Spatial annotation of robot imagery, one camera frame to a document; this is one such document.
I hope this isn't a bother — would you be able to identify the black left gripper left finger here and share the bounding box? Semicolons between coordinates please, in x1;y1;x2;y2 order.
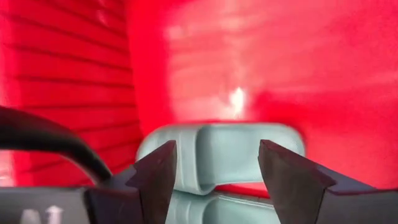
83;139;178;224

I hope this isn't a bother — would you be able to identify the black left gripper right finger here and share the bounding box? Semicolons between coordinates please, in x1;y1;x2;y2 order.
257;139;398;224

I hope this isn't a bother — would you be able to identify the teal rubber slide sandal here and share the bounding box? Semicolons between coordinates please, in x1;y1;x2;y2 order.
135;122;307;224

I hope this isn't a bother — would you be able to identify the red plastic bin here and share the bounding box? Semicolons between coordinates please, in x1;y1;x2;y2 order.
0;0;398;200

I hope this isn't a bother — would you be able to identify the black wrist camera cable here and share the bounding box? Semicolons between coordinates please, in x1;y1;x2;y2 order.
0;105;113;187

